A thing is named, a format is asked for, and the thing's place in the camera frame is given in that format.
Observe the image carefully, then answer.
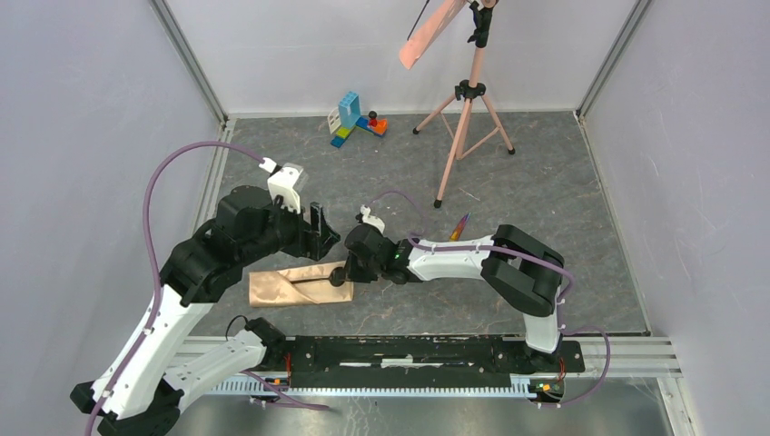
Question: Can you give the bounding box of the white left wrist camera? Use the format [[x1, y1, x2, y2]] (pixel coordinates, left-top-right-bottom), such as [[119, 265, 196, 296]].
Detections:
[[259, 158, 308, 214]]

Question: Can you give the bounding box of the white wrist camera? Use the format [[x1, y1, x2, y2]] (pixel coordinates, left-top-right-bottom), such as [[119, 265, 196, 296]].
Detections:
[[355, 205, 385, 234], [259, 158, 308, 214]]

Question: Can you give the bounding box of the aluminium frame rail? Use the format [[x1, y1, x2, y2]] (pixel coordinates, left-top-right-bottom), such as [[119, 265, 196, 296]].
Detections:
[[145, 329, 694, 435]]

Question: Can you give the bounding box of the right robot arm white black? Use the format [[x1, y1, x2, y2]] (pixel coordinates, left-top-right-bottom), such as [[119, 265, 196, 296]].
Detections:
[[331, 224, 573, 371]]

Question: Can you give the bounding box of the iridescent rainbow knife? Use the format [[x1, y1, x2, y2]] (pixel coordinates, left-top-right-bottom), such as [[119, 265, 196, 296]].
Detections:
[[449, 213, 470, 242]]

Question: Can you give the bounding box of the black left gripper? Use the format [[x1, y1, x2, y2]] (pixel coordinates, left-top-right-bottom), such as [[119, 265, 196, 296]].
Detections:
[[240, 190, 341, 266]]

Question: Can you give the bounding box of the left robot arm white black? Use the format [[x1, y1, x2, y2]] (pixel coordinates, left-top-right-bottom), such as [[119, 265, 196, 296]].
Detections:
[[70, 186, 340, 435]]

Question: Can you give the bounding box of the black utensil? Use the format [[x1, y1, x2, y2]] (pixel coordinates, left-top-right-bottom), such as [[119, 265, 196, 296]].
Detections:
[[291, 267, 346, 287]]

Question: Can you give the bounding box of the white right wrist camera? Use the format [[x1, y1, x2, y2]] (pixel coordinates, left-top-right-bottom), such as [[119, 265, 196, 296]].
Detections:
[[355, 205, 385, 234]]

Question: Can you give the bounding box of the colourful toy brick structure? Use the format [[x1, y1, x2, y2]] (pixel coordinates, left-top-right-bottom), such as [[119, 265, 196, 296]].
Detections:
[[327, 92, 389, 148]]

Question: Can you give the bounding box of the pink tripod stand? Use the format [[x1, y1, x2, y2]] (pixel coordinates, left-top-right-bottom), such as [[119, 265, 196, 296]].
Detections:
[[412, 1, 516, 209]]

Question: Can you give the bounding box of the peach cloth napkin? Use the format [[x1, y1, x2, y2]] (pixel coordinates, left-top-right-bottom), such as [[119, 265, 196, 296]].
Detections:
[[248, 262, 354, 308]]

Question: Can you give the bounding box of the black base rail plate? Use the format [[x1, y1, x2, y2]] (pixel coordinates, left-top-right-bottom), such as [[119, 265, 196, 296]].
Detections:
[[250, 335, 586, 389]]

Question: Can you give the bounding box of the pink panel on tripod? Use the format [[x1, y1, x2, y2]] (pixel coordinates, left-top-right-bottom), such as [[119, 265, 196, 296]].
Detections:
[[399, 0, 467, 69]]

